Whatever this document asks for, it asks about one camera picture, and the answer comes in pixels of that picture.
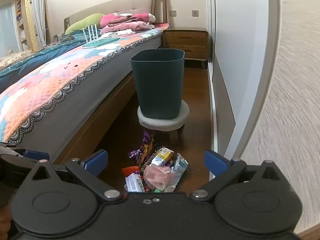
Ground wooden nightstand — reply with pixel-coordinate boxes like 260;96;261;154
163;28;208;68

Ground yellow drink carton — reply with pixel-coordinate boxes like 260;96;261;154
151;147;174;167

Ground purple snack wrapper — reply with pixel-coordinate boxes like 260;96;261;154
142;131;155;153
128;149;146;166

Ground beige floral cloth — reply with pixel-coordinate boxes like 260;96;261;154
0;49;34;69

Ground wooden bed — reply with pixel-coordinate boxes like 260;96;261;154
0;0;170;165

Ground wooden shelf unit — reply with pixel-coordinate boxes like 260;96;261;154
14;0;30;50

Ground black snack wrapper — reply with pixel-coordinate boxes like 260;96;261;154
139;152;160;170

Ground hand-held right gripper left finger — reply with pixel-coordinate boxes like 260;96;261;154
32;149;124;202

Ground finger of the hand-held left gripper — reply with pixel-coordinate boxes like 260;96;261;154
0;142;50;162

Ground green pillow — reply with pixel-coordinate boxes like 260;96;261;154
64;13;107;35

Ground dark teal trash bin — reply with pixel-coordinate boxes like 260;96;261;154
130;49;185;120

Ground white router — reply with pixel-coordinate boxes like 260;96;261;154
82;25;100;48

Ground pink clothes pile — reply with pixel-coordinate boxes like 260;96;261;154
100;12;155;34

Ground teal blanket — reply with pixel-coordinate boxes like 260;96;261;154
0;34;85;93

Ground round grey stool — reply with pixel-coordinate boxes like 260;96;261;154
137;100;190;140

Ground teal grid tray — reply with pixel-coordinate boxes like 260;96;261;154
82;38;118;48

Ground white garment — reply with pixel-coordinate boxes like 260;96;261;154
101;29;137;37

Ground red plastic wrapper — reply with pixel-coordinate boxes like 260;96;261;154
122;165;140;177

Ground yellow white curtain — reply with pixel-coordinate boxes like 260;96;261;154
24;0;47;50

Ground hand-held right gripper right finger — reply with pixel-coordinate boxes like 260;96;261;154
189;150;284;203

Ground white printed carton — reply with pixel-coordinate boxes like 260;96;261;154
124;174;147;193

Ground white wardrobe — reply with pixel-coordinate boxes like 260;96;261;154
206;0;282;159

